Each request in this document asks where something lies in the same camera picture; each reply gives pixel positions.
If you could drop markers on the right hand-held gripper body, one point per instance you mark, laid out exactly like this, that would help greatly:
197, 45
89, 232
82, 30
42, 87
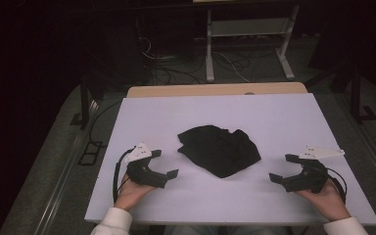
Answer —
311, 181

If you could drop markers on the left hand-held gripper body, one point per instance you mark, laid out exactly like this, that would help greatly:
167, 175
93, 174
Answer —
143, 174

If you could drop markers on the black cloth garment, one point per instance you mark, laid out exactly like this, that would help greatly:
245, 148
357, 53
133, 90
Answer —
218, 150

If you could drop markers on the person's left hand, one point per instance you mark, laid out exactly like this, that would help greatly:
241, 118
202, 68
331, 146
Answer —
132, 194

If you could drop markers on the person's right hand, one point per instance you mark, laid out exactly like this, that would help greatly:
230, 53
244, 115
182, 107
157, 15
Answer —
328, 202

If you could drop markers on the wooden table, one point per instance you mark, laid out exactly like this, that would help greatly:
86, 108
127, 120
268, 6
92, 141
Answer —
209, 89

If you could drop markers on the black metal stand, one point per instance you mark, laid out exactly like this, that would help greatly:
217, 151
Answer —
355, 94
84, 101

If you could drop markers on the white metal stand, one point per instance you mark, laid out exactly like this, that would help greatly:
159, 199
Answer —
248, 27

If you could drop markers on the black floor frame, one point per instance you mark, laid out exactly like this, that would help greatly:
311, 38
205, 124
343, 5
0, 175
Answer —
85, 160

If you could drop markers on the metal floor rail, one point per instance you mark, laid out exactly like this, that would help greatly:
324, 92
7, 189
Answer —
62, 182

